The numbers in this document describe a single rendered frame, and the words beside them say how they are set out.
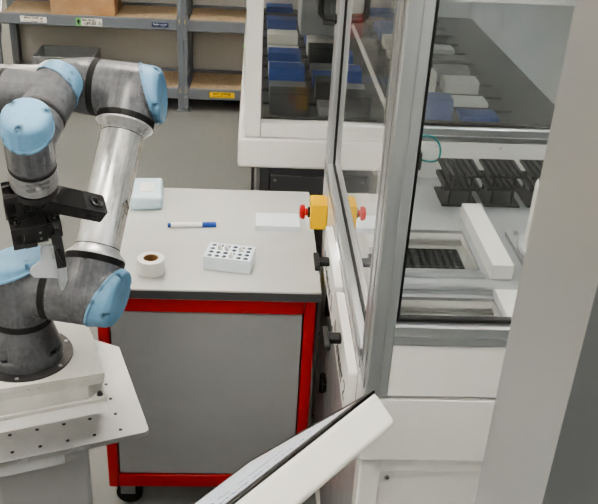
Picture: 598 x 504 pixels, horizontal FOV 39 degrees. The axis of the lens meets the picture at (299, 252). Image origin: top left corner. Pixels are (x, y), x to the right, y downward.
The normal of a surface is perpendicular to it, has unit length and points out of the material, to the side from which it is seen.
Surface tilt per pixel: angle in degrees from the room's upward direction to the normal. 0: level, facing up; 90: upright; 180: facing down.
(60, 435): 0
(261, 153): 90
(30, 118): 24
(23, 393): 90
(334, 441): 40
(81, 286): 48
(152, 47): 90
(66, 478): 90
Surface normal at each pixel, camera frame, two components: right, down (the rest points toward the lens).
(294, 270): 0.05, -0.88
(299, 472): 0.53, -0.46
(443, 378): 0.04, 0.47
